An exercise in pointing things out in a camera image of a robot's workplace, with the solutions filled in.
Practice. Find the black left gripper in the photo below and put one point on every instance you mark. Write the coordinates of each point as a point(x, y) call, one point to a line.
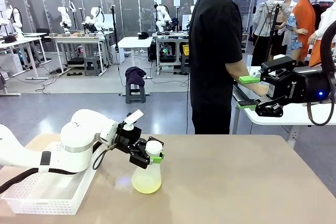
point(128, 137)

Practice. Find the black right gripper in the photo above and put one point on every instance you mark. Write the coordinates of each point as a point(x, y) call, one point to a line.
point(307, 87)

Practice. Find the round white flask cap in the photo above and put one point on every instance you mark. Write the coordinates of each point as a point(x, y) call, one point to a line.
point(153, 146)

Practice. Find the translucent plastic conical flask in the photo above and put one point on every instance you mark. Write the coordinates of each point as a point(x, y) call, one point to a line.
point(147, 179)

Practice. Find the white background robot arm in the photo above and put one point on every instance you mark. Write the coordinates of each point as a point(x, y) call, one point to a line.
point(162, 19)
point(64, 19)
point(94, 19)
point(15, 22)

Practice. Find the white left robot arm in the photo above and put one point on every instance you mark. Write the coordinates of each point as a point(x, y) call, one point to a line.
point(76, 140)

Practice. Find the person's right forearm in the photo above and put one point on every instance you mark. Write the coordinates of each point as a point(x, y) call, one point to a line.
point(236, 70)

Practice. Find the person's right hand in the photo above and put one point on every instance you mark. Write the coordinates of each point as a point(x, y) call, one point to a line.
point(261, 90)

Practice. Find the black flat tray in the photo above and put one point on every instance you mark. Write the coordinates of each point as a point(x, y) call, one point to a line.
point(246, 95)

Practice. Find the white side table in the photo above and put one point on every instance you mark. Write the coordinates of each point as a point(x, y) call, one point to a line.
point(288, 121)

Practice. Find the wooden shoe rack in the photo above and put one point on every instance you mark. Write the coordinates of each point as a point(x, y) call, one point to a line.
point(245, 43)

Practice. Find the mannequin white shirt orange trousers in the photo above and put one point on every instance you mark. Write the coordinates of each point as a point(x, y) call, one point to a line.
point(316, 51)

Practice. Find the grey stool under cloth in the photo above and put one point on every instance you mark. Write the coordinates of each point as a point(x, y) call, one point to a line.
point(135, 94)

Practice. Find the background person in floral dress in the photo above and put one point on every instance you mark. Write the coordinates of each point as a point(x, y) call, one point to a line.
point(291, 24)

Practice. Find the mannequin in grey shirt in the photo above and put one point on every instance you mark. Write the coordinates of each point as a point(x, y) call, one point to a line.
point(267, 16)

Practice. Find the person in black t-shirt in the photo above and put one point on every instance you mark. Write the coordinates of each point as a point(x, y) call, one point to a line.
point(212, 51)

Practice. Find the dark purple cloth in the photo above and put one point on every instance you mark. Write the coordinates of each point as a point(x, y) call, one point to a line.
point(135, 74)

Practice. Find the mannequin in orange shirt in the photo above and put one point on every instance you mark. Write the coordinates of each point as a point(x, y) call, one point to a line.
point(305, 16)

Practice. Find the yellow plastic crate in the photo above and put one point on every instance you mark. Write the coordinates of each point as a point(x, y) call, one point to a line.
point(186, 49)

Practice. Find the grey plastic stool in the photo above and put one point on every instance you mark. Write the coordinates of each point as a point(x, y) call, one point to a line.
point(92, 66)

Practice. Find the desk with computer equipment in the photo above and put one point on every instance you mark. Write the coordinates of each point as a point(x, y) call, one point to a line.
point(170, 51)

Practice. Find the small white square table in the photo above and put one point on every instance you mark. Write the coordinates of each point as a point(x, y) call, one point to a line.
point(135, 42)

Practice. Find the black baseball cap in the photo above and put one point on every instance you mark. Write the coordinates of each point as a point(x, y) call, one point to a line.
point(143, 35)

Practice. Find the white perforated plastic basket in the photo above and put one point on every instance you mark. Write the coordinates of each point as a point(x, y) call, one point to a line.
point(44, 200)

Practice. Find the long white lab desk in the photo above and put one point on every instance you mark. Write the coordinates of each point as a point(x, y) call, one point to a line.
point(76, 37)

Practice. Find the white desk with black items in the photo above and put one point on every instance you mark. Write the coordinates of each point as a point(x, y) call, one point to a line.
point(21, 41)

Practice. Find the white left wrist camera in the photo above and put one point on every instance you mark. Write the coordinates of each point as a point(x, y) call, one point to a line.
point(132, 119)

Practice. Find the black camera tripod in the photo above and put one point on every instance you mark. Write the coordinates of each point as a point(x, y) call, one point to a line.
point(271, 30)

